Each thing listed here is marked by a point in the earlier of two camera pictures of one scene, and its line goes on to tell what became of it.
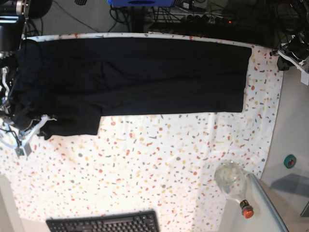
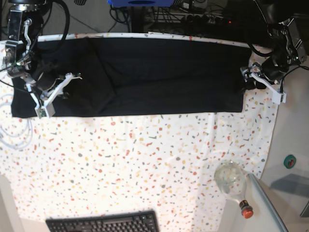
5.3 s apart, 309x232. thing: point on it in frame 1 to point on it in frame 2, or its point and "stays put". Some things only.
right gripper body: x=296 y=63 to x=254 y=70
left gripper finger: x=46 y=118 to x=78 y=76
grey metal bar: x=268 y=202 stays put
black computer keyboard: x=145 y=221 stays put
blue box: x=143 y=3 stays put
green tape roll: x=289 y=161 stays put
